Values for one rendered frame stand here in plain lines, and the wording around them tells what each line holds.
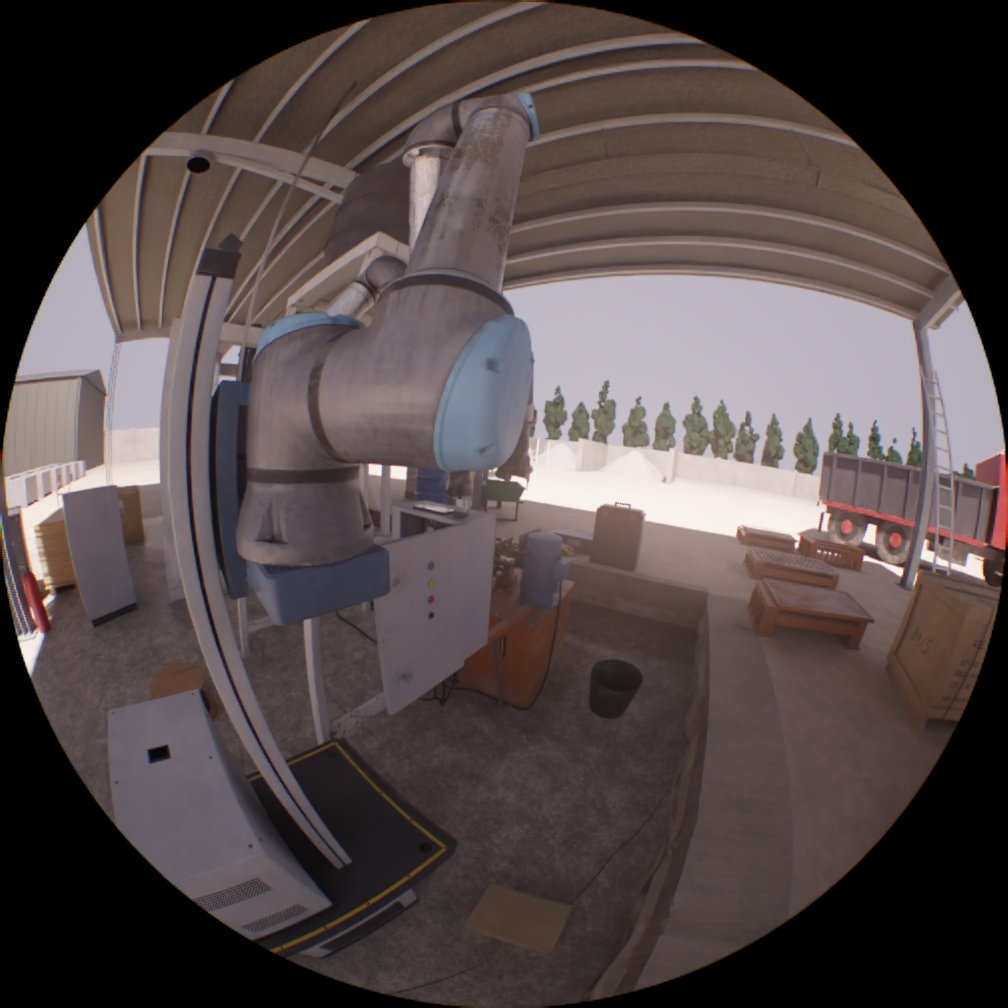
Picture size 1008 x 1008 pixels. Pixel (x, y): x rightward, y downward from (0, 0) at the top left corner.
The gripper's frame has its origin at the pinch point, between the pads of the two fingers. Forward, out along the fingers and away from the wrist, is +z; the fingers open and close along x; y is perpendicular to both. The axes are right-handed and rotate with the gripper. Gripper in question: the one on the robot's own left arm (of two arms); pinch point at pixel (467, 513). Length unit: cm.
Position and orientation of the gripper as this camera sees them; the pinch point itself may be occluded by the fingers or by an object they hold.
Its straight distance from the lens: 125.0
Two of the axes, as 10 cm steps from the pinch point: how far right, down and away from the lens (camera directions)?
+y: -5.2, 0.3, -8.5
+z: 0.7, 10.0, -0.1
